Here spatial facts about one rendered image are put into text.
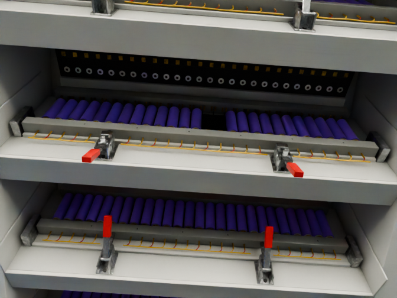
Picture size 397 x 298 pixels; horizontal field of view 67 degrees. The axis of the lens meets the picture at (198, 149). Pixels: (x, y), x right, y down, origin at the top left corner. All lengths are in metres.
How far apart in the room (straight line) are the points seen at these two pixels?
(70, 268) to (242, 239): 0.30
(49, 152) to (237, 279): 0.36
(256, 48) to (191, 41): 0.09
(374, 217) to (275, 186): 0.20
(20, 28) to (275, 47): 0.34
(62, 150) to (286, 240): 0.41
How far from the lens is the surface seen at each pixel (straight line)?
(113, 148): 0.47
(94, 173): 0.47
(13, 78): 0.57
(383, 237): 0.58
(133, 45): 0.43
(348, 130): 0.58
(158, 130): 0.47
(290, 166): 0.41
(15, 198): 0.59
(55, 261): 0.59
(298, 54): 0.44
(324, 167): 0.50
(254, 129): 0.51
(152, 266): 0.55
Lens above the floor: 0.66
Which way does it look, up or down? 15 degrees down
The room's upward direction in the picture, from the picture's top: 4 degrees clockwise
